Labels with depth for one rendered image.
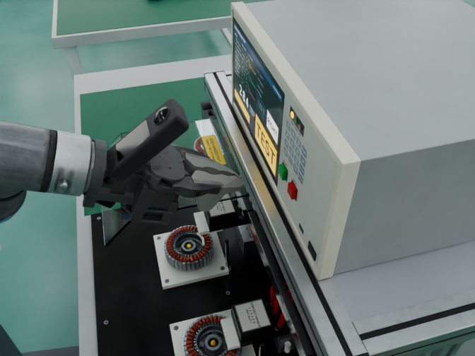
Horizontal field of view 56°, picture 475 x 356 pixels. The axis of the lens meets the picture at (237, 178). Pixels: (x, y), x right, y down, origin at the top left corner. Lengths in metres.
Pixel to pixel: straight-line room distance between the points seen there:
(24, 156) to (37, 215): 1.87
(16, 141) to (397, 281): 0.49
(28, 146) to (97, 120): 1.04
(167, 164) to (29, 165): 0.16
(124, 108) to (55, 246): 0.87
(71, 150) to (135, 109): 1.06
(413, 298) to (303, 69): 0.33
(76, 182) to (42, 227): 1.79
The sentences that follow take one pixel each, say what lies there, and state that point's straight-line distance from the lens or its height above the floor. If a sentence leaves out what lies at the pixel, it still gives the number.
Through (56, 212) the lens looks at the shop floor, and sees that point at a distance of 2.37.
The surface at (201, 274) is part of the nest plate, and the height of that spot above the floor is 0.78.
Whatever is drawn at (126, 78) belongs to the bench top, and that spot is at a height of 0.75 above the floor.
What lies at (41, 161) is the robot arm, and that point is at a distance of 0.53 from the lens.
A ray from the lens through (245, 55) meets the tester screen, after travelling 0.76.
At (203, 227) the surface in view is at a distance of 0.97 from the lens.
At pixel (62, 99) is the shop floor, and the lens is 3.19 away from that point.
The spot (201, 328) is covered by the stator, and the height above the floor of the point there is 0.81.
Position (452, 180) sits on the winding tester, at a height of 1.26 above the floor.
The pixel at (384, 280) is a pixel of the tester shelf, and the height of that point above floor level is 1.11.
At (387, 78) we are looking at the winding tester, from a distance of 0.62.
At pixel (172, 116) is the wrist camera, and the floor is 1.32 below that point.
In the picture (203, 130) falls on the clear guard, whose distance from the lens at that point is 0.92.
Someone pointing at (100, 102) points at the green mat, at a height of 0.75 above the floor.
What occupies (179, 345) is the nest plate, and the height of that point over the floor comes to 0.78.
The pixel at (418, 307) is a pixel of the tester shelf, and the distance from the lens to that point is 0.63.
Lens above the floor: 1.61
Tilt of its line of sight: 43 degrees down
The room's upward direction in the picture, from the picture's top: straight up
